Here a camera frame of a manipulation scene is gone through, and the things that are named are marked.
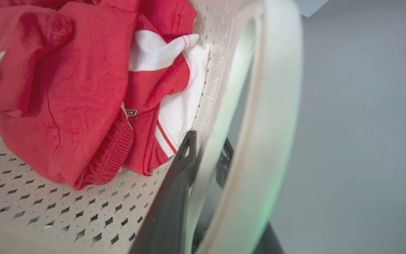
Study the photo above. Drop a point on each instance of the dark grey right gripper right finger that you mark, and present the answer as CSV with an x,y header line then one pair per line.
x,y
224,165

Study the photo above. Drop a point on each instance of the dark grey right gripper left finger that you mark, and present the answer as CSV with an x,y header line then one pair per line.
x,y
169,208

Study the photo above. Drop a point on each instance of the white perforated plastic laundry basket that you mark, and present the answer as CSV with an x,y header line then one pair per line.
x,y
259,123

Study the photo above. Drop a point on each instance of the red and white jersey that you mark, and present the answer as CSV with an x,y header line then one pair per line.
x,y
167,98

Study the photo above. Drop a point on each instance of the red sweatshirt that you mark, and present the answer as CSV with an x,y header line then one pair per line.
x,y
58,91

